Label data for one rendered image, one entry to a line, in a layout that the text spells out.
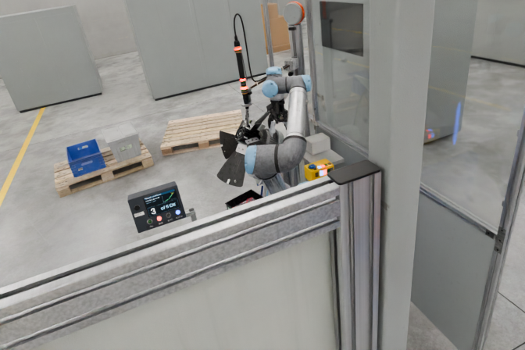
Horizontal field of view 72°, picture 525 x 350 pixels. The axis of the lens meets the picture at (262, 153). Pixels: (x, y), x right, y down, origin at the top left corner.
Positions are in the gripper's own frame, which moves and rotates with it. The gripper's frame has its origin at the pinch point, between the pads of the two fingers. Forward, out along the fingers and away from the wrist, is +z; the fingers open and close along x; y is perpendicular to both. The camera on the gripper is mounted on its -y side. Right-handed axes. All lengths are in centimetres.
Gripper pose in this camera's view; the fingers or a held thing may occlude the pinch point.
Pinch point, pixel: (279, 133)
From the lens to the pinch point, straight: 192.5
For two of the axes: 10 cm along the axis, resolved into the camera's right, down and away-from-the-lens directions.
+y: 3.7, 4.0, -8.4
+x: 9.2, -2.9, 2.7
